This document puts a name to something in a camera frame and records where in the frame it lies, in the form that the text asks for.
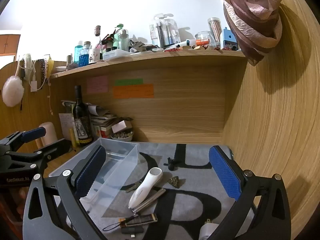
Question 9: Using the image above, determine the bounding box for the blue liquid bottle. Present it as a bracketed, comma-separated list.
[79, 42, 91, 67]

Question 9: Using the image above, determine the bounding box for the white plug adapter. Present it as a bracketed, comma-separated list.
[199, 219, 220, 240]

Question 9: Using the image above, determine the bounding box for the dark patterned strap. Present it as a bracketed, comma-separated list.
[37, 59, 48, 90]

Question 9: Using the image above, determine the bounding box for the wooden cabinet door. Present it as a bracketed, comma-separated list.
[0, 34, 20, 55]

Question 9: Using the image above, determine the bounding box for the white marker pen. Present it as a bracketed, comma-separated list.
[165, 40, 198, 51]

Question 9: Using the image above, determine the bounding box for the green sticky note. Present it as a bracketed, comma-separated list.
[115, 78, 144, 86]

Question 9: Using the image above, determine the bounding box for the dark rectangular bar with strap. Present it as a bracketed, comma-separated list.
[102, 214, 158, 232]

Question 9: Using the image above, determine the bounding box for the clear plastic box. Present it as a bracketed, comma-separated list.
[49, 137, 139, 218]

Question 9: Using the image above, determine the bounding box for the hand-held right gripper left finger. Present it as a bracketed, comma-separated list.
[22, 145, 107, 240]

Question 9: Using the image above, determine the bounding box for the white charger with cable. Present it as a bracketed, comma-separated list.
[29, 60, 38, 92]

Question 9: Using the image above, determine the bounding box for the silver metal bar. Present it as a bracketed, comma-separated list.
[132, 188, 166, 217]

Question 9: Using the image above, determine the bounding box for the pink sticky note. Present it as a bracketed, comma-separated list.
[86, 76, 109, 95]

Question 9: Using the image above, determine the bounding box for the orange sticky note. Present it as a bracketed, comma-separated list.
[112, 84, 154, 99]

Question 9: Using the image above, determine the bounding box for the yellow tube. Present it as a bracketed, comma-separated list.
[69, 128, 78, 147]

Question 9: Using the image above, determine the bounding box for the white plastic tray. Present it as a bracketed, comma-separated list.
[102, 50, 130, 61]

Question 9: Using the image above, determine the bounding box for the bowl of small stones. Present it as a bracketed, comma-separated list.
[110, 130, 134, 142]

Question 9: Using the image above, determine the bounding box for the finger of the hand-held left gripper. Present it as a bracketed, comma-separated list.
[0, 127, 47, 154]
[32, 139, 73, 170]

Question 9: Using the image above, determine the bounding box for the handwritten note paper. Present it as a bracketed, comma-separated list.
[59, 112, 75, 140]

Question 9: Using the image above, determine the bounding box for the green pump bottle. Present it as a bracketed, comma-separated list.
[114, 24, 129, 52]

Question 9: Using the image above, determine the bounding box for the white handheld device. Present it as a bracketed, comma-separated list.
[128, 167, 163, 208]

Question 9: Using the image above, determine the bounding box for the white fluffy puff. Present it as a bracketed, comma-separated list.
[2, 76, 25, 107]

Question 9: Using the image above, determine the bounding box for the clear cylinder of pencils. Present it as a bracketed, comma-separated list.
[207, 17, 223, 49]

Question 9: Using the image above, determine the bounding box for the dark triangular patterned object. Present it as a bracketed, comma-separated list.
[168, 176, 187, 188]

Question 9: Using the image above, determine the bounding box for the clear glass jar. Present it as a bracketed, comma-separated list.
[195, 31, 212, 49]

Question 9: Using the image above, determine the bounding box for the pink scarf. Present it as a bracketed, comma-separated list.
[222, 0, 289, 67]

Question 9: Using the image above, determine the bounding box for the cream rounded container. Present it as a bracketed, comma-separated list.
[36, 122, 57, 147]

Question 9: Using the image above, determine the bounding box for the white cable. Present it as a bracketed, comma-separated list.
[46, 79, 54, 116]

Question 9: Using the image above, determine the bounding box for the black clip tool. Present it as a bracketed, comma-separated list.
[121, 227, 144, 236]

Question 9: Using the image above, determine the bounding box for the clear toothbrush package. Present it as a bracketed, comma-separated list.
[149, 14, 182, 49]

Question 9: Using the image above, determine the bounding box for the wooden shelf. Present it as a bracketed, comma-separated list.
[50, 49, 248, 79]

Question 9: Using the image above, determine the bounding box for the small blue box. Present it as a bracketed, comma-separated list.
[222, 27, 238, 49]

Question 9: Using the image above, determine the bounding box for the small black clip microphone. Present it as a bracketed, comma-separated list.
[164, 157, 178, 171]

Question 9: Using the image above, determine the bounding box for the grey mat with black letters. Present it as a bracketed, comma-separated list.
[22, 141, 255, 240]

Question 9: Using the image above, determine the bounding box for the white cup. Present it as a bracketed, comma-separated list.
[89, 48, 103, 63]

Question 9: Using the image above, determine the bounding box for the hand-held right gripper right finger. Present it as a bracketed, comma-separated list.
[200, 145, 292, 240]

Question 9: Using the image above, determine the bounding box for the stack of books and papers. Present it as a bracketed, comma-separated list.
[61, 100, 118, 139]

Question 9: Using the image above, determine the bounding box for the teal plastic bottle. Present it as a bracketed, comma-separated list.
[74, 41, 83, 64]

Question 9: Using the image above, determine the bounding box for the dark wine bottle elephant label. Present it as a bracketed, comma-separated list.
[72, 85, 93, 147]

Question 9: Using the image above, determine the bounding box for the white card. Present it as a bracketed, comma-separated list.
[111, 120, 127, 133]

